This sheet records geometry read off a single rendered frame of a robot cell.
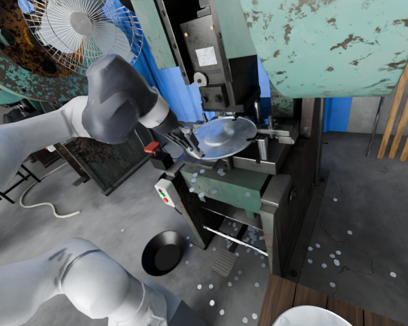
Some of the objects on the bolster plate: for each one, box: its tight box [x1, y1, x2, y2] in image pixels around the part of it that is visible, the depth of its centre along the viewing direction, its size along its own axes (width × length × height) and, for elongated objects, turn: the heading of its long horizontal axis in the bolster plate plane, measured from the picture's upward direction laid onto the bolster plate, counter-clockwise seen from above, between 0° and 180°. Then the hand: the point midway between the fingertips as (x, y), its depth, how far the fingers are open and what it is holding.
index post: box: [257, 135, 269, 160], centre depth 72 cm, size 3×3×10 cm
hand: (195, 151), depth 70 cm, fingers closed
